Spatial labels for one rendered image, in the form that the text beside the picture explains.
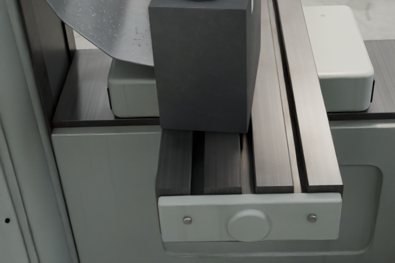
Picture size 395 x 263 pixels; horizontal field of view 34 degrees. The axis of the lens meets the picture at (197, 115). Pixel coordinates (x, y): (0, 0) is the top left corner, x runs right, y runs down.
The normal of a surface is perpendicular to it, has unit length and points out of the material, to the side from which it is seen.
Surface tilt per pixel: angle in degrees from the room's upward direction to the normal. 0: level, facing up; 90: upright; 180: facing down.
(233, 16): 90
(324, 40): 0
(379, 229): 90
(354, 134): 90
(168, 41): 90
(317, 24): 0
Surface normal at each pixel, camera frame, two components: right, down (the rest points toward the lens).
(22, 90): 0.82, 0.29
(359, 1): -0.05, -0.80
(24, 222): -0.03, 0.57
